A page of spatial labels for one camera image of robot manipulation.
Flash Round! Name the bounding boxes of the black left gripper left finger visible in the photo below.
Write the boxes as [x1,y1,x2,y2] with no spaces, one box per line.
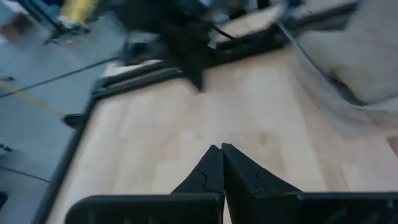
[170,145,225,195]

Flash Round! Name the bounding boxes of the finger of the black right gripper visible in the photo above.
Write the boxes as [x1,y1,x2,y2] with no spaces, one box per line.
[183,62,198,93]
[195,62,208,93]

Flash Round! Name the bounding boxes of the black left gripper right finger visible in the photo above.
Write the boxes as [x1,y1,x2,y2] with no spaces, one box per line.
[221,142,302,224]

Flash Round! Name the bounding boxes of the khaki baseball cap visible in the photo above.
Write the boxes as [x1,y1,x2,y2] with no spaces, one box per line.
[297,0,398,105]

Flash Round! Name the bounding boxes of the clear plastic bin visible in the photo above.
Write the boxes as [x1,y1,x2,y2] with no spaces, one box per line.
[275,0,398,141]

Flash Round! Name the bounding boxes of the yellow cable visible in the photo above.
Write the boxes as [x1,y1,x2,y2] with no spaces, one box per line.
[0,79,66,118]

